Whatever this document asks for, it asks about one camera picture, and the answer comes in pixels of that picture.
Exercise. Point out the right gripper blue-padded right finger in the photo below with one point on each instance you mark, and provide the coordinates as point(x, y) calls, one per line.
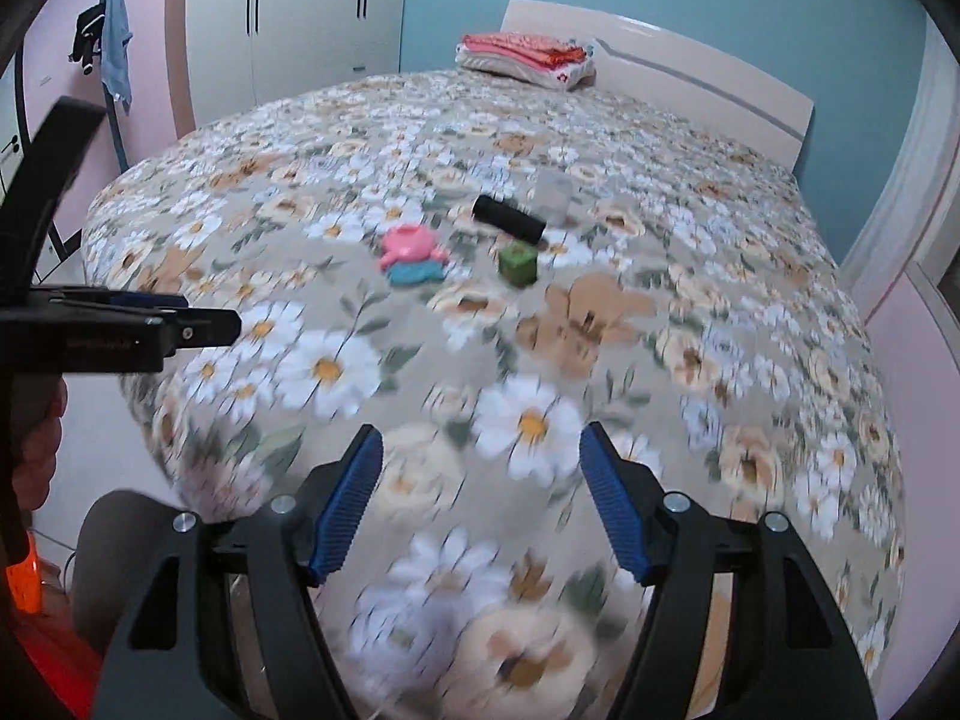
point(789, 653)

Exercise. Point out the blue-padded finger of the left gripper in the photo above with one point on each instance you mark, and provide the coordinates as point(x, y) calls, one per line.
point(102, 297)
point(193, 328)

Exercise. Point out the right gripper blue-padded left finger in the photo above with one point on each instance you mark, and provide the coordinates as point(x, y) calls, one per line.
point(174, 652)

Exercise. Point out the teal toy piece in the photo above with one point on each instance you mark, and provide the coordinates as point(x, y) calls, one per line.
point(403, 274)

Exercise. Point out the dark green cube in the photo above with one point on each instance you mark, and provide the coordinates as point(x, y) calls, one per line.
point(517, 264)

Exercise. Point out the black foam cylinder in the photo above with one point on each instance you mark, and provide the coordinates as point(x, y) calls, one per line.
point(518, 224)

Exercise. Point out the clear round pencil sharpener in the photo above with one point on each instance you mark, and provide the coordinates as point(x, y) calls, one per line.
point(552, 197)

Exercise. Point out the person's left hand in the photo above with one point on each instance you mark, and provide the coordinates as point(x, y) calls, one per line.
point(32, 478)

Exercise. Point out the black metal rack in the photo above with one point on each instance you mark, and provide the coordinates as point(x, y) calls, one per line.
point(26, 208)

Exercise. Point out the black coat rack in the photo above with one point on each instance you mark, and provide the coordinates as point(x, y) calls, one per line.
point(115, 131)

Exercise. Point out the black hanging garment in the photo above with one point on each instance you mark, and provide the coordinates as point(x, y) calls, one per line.
point(89, 27)

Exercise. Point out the blue hanging towel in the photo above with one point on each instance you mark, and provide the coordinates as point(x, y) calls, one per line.
point(115, 75)

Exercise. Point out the floral bed cover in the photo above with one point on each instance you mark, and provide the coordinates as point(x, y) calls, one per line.
point(690, 306)

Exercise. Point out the white wardrobe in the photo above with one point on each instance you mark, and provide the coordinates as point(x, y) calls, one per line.
point(226, 56)

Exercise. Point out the folded red blanket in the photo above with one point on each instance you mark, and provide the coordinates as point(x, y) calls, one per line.
point(546, 53)

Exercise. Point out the cream bed headboard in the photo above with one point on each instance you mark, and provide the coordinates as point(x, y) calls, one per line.
point(673, 72)

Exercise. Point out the white curtain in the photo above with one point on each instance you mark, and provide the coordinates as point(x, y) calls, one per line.
point(915, 219)

